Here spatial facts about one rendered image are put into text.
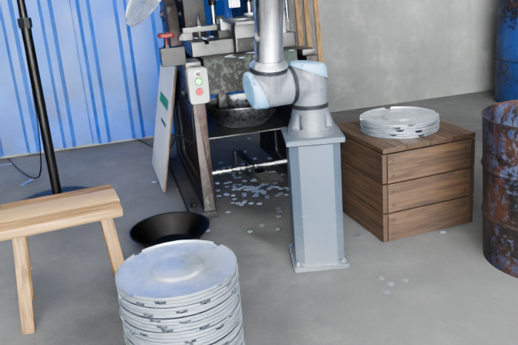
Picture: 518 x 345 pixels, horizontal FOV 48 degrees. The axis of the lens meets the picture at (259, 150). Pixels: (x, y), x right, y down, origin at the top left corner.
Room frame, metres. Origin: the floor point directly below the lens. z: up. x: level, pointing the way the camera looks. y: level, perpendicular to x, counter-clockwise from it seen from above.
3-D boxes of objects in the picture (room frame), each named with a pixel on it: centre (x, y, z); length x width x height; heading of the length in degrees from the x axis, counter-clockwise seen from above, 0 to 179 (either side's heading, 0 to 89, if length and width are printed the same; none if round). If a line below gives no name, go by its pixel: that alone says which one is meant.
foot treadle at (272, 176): (2.47, 0.03, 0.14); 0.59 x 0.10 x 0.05; 14
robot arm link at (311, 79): (1.82, -0.17, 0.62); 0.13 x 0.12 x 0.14; 110
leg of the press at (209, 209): (2.67, 0.35, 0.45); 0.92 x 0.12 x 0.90; 14
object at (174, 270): (1.27, 0.22, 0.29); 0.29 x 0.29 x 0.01
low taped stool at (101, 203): (1.65, 0.61, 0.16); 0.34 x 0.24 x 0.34; 110
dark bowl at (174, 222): (2.02, 0.36, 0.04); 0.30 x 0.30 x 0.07
